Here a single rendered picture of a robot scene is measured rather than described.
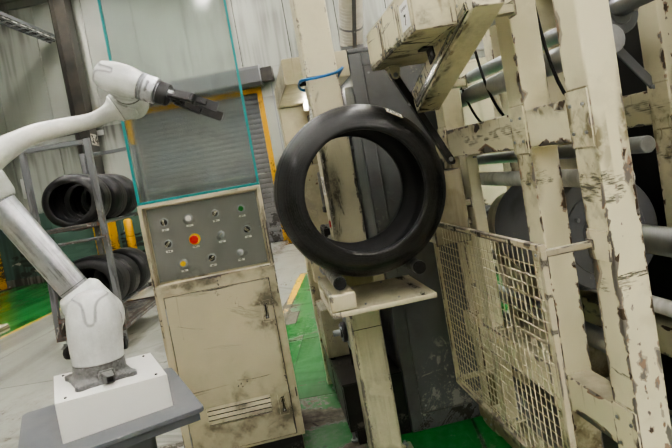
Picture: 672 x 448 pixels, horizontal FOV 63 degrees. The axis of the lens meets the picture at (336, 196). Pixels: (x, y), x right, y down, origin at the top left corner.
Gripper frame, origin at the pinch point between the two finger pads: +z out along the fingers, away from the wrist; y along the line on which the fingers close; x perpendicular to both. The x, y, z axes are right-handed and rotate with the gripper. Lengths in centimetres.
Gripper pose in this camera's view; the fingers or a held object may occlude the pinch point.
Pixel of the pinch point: (216, 111)
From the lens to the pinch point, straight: 190.0
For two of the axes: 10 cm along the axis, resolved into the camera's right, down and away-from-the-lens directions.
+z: 9.5, 3.1, 0.6
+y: 0.9, -0.9, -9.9
